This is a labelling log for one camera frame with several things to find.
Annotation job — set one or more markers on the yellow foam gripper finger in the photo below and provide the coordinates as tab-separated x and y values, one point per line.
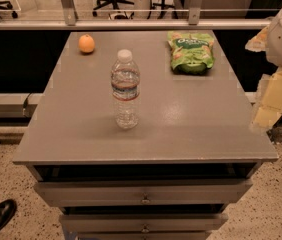
267	109
259	42

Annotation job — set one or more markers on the clear plastic water bottle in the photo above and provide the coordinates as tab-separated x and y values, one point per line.
125	82

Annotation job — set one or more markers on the green snack bag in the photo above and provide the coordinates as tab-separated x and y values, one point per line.
191	53

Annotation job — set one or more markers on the grey drawer cabinet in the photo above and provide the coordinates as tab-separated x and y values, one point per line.
190	129

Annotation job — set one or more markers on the top grey drawer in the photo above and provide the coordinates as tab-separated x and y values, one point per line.
76	194

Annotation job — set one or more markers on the grey drawer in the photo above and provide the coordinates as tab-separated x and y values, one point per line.
142	223
76	194

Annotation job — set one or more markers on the black office chair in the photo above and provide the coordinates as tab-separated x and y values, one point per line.
113	0

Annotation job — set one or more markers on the orange fruit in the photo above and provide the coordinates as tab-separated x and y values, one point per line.
86	44

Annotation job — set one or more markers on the grey metal railing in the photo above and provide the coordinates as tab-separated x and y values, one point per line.
77	15

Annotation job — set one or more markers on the black office chair base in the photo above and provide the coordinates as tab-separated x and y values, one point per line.
7	5

